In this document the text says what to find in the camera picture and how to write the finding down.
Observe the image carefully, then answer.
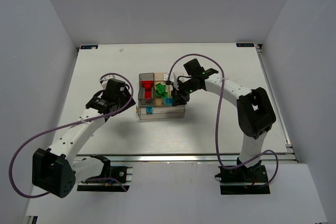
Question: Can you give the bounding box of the long cyan lego brick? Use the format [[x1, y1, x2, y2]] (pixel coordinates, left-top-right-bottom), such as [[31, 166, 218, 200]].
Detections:
[[164, 97, 174, 106]]

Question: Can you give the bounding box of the small green lego brick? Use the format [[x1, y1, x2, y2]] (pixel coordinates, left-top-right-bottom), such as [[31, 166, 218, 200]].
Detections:
[[161, 92, 169, 98]]

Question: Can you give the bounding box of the long green lego brick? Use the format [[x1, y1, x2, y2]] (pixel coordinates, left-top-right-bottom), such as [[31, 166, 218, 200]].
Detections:
[[155, 90, 162, 98], [155, 83, 166, 93]]

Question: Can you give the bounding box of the red lego brick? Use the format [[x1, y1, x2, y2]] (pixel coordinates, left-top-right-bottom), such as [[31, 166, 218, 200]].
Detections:
[[144, 89, 152, 100], [141, 80, 154, 90]]

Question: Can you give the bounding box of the small cyan lego brick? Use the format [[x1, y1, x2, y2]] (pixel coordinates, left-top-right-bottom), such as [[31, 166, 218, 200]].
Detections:
[[145, 106, 153, 114]]

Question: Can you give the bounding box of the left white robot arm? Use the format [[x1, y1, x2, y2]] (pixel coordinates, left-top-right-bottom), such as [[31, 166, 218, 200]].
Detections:
[[32, 78, 135, 198]]

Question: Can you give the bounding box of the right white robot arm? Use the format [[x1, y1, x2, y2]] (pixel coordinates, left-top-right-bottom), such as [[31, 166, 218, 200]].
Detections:
[[166, 58, 276, 169]]

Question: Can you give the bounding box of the clear plastic bin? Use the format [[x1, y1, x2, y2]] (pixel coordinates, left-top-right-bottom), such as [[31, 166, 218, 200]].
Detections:
[[170, 71, 186, 98]]

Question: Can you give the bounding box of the long clear plastic drawer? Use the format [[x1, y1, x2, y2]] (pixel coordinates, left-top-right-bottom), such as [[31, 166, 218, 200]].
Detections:
[[137, 102, 186, 121]]

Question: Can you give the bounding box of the orange tinted plastic bin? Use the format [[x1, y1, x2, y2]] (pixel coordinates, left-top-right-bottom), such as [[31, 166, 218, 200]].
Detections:
[[154, 72, 170, 105]]

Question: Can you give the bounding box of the grey smoked plastic bin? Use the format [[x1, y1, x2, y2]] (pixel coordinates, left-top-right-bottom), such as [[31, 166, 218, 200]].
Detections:
[[138, 73, 155, 105]]

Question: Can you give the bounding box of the left blue corner label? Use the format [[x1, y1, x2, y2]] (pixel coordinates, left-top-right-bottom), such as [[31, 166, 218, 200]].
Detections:
[[80, 45, 98, 50]]

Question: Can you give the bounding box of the blue corner label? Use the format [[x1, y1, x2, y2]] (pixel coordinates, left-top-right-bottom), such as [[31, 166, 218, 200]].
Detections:
[[80, 45, 98, 50], [236, 42, 255, 48]]

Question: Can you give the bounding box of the right blue corner label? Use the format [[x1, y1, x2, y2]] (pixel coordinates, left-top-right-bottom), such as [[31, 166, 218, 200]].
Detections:
[[236, 42, 255, 48]]

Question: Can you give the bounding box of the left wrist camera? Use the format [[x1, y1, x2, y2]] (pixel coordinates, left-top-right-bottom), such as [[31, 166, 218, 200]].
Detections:
[[99, 74, 114, 84]]

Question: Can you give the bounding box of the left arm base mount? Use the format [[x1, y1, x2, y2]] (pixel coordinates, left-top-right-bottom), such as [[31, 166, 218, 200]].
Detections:
[[72, 155, 133, 193]]

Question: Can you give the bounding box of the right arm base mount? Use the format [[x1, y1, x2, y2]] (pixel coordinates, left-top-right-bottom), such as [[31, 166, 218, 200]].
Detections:
[[215, 162, 270, 195]]

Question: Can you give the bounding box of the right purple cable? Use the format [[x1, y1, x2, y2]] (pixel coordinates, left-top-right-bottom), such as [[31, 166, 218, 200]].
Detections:
[[167, 53, 279, 189]]

